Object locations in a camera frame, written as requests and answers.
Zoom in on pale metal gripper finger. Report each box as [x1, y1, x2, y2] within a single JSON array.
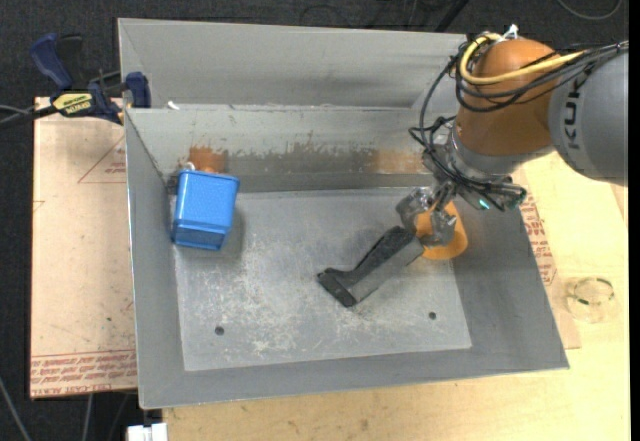
[[427, 210, 458, 248], [398, 211, 422, 237]]

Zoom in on orange plastic cup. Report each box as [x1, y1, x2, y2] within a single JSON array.
[[413, 199, 469, 262]]

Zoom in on black and grey scraper tool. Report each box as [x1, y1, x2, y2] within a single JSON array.
[[316, 225, 439, 309]]

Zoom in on grey metal bin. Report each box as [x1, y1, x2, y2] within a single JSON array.
[[117, 17, 571, 411]]

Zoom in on clear glass cup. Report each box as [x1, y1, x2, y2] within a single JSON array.
[[563, 275, 617, 325]]

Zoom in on blue plastic box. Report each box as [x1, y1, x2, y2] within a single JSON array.
[[170, 169, 242, 252]]

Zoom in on brown cardboard board, red print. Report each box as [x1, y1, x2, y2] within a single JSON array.
[[29, 96, 584, 401]]

